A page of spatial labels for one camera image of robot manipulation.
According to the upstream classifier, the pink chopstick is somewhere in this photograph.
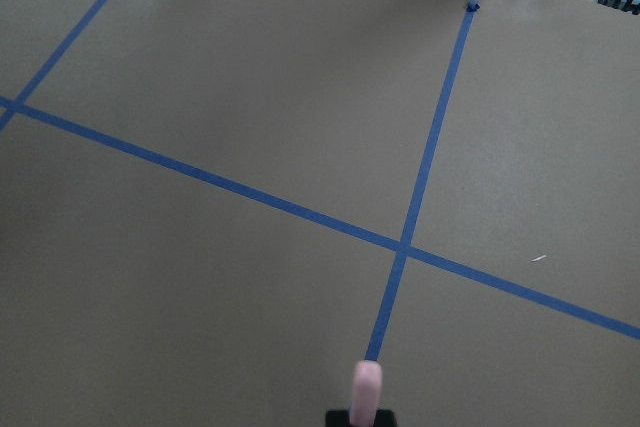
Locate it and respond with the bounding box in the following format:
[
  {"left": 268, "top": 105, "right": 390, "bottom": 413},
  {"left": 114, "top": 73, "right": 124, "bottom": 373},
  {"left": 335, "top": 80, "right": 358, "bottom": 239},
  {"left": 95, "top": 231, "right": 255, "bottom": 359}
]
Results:
[{"left": 348, "top": 360, "right": 383, "bottom": 427}]

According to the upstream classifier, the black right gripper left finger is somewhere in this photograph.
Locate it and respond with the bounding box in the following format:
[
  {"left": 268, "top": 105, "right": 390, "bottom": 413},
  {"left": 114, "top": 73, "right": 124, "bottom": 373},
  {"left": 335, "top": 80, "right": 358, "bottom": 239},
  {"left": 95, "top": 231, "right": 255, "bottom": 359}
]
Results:
[{"left": 325, "top": 409, "right": 351, "bottom": 427}]

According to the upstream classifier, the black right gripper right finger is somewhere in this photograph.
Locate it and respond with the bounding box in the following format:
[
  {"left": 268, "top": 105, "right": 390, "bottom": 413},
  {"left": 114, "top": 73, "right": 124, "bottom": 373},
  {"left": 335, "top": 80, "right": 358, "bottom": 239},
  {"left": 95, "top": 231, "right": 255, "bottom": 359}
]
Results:
[{"left": 372, "top": 409, "right": 398, "bottom": 427}]

